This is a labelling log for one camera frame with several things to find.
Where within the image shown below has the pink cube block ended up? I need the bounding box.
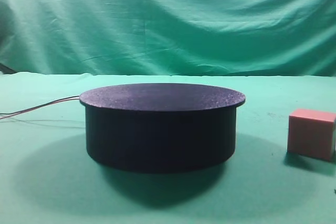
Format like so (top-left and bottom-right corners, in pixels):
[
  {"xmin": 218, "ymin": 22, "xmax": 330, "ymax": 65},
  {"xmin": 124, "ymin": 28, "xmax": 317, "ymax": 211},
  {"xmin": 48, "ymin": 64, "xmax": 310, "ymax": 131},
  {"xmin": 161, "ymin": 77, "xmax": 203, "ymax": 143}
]
[{"xmin": 287, "ymin": 109, "xmax": 335, "ymax": 162}]

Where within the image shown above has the black round turntable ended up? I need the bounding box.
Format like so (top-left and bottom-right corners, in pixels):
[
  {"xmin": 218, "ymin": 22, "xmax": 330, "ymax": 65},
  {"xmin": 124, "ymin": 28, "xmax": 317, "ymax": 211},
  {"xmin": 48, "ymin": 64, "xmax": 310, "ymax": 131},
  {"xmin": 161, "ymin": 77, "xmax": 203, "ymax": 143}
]
[{"xmin": 79, "ymin": 83, "xmax": 246, "ymax": 174}]

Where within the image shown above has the green backdrop cloth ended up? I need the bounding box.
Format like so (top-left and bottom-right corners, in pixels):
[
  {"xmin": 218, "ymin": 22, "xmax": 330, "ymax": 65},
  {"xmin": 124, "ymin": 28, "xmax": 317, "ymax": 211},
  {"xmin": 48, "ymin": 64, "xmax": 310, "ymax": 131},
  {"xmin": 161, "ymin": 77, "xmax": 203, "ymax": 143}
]
[{"xmin": 1, "ymin": 0, "xmax": 335, "ymax": 77}]

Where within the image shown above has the green table cloth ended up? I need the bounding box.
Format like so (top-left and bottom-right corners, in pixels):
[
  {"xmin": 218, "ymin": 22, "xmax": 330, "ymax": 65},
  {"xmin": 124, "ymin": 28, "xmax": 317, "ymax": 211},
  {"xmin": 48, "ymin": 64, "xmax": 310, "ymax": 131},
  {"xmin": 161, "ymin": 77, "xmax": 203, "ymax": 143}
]
[{"xmin": 1, "ymin": 72, "xmax": 335, "ymax": 223}]

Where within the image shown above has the black wire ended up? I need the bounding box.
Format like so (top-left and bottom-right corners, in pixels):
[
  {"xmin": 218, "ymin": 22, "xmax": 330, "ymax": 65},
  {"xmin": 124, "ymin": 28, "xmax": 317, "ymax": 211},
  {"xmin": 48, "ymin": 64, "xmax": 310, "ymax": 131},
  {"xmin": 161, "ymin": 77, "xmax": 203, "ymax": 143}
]
[{"xmin": 0, "ymin": 99, "xmax": 80, "ymax": 120}]

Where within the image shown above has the red wire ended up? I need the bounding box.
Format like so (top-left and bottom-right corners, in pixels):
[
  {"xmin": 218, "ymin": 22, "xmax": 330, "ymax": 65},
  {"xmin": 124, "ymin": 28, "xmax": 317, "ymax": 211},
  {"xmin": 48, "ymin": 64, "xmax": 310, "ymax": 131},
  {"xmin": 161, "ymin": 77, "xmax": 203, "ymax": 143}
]
[{"xmin": 0, "ymin": 97, "xmax": 80, "ymax": 116}]

